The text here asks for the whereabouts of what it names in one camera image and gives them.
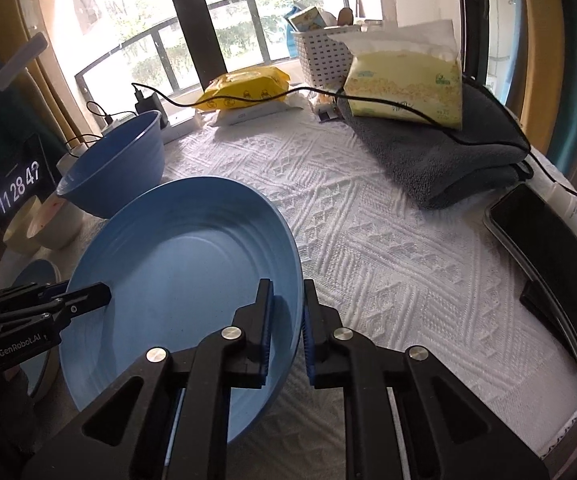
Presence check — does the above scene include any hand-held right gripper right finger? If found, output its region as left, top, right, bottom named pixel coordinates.
left=301, top=280, right=552, bottom=480

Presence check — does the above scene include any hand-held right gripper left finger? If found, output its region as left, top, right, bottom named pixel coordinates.
left=21, top=279, right=275, bottom=480

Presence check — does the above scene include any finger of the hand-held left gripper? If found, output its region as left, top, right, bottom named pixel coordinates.
left=0, top=282, right=113, bottom=333
left=0, top=281, right=69, bottom=311

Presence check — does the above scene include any cream bowl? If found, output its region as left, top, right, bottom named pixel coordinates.
left=2, top=195, right=44, bottom=253

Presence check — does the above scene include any white pink-dotted bowl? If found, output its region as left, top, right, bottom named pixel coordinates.
left=26, top=192, right=85, bottom=250

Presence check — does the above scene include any large blue plate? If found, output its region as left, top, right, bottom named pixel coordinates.
left=58, top=176, right=303, bottom=445

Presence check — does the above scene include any blue bowl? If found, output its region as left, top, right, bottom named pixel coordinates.
left=56, top=110, right=166, bottom=219

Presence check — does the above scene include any small blue plate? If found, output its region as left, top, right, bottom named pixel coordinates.
left=11, top=259, right=62, bottom=401

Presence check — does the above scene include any black tablet clock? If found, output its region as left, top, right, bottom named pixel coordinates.
left=0, top=135, right=56, bottom=217

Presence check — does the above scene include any white double cup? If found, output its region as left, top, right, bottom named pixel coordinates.
left=57, top=142, right=89, bottom=173

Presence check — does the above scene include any white charger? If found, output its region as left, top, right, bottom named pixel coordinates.
left=101, top=115, right=134, bottom=137

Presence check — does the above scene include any white power strip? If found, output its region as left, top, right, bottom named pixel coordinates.
left=161, top=110, right=204, bottom=143

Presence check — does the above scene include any black charger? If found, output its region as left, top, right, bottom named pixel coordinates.
left=135, top=87, right=162, bottom=113

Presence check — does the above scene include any white wet wipes pack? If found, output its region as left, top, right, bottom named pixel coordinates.
left=213, top=94, right=314, bottom=127

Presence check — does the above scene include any grey folded towel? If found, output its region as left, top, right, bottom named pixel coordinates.
left=336, top=82, right=534, bottom=211

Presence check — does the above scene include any small printed box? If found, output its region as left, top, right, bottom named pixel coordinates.
left=311, top=92, right=344, bottom=124

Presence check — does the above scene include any yellow wet wipes pack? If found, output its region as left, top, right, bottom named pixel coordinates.
left=194, top=66, right=290, bottom=112

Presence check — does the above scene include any black smartphone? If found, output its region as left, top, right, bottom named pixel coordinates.
left=483, top=182, right=577, bottom=378

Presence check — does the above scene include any yellow tissue pack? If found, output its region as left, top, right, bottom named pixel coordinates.
left=329, top=19, right=464, bottom=131

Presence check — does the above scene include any white plastic basket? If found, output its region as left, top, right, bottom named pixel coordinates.
left=291, top=22, right=384, bottom=88

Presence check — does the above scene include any blue bag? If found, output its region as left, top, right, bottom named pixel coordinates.
left=282, top=5, right=312, bottom=57

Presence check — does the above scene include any black balcony railing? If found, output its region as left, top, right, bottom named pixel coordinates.
left=75, top=0, right=372, bottom=106

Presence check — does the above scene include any small yellow box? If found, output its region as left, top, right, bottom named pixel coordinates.
left=288, top=7, right=327, bottom=34

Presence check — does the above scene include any yellow curtain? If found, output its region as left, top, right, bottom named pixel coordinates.
left=517, top=0, right=569, bottom=156

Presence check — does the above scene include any thin black cable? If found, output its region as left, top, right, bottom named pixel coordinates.
left=65, top=134, right=103, bottom=159

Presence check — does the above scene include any short black cable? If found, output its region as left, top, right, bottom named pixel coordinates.
left=86, top=101, right=115, bottom=125

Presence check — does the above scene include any long black cable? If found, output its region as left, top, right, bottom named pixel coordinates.
left=132, top=81, right=577, bottom=241

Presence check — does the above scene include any dark window frame post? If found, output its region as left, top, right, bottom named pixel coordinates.
left=161, top=0, right=226, bottom=77

